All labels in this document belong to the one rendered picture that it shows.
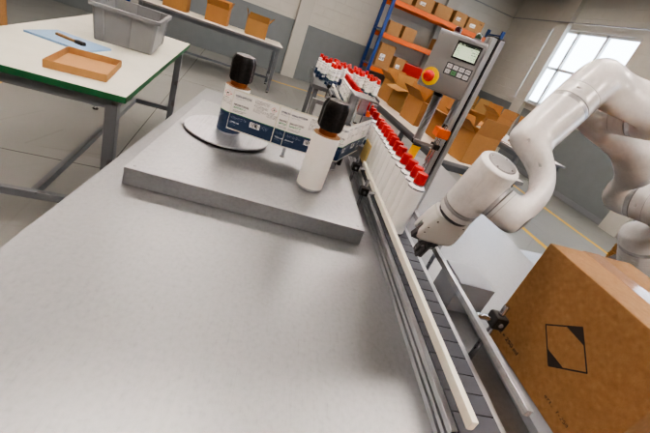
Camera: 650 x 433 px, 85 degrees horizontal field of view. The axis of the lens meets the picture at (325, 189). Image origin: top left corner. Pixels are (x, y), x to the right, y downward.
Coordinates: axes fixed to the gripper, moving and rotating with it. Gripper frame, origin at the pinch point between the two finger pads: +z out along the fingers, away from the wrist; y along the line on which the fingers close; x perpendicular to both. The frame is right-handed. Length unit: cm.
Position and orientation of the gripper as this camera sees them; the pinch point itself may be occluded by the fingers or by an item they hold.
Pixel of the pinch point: (421, 247)
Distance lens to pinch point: 96.5
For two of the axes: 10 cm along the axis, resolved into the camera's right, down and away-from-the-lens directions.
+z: -3.3, 6.5, 6.8
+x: -0.6, 7.1, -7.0
